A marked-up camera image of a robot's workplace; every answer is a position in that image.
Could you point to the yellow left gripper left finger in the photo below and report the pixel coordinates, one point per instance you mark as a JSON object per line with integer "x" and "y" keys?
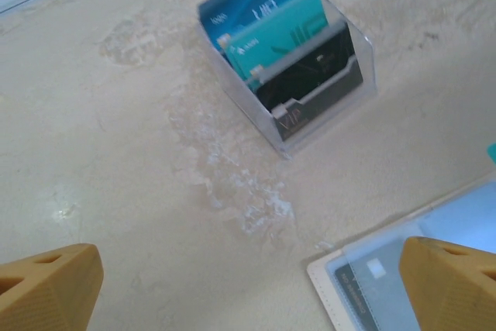
{"x": 46, "y": 292}

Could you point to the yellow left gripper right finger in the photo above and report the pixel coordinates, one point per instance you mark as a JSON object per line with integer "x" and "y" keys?
{"x": 453, "y": 288}

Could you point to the beige leather card holder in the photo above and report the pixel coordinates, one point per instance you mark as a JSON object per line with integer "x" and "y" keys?
{"x": 457, "y": 214}

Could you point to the clear plastic card box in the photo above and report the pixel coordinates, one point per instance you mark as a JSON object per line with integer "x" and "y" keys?
{"x": 240, "y": 90}

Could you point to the teal credit card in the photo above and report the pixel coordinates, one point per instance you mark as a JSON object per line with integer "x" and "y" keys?
{"x": 271, "y": 36}

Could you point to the blue credit card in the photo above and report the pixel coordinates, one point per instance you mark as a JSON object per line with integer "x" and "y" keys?
{"x": 248, "y": 1}

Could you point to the dark grey credit card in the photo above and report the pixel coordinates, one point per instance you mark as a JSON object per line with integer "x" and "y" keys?
{"x": 372, "y": 296}

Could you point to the black VIP credit card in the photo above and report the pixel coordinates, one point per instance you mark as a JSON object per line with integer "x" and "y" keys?
{"x": 310, "y": 75}

